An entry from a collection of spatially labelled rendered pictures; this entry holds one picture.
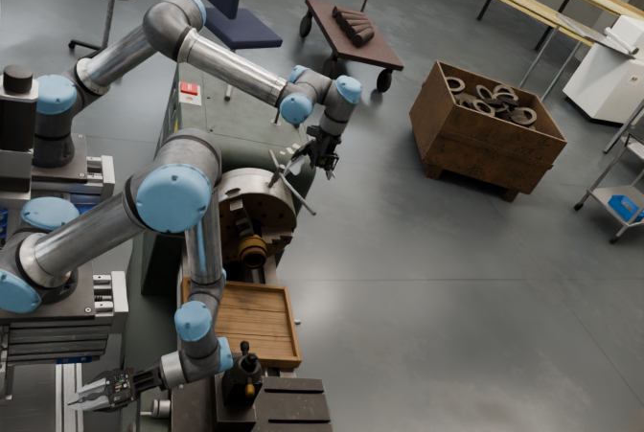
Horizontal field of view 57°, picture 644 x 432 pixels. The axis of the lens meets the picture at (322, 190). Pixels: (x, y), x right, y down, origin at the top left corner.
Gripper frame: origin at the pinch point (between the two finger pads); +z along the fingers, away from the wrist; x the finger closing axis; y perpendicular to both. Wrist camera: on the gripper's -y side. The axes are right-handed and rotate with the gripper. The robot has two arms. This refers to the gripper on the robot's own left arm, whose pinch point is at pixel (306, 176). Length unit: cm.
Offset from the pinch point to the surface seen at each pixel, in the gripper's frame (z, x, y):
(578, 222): 139, 359, -143
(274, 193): 11.3, -5.5, -4.2
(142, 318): 80, -34, -10
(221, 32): 84, 44, -264
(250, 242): 22.5, -12.6, 6.6
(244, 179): 11.7, -13.9, -10.7
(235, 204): 15.4, -17.6, -2.7
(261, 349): 46, -8, 30
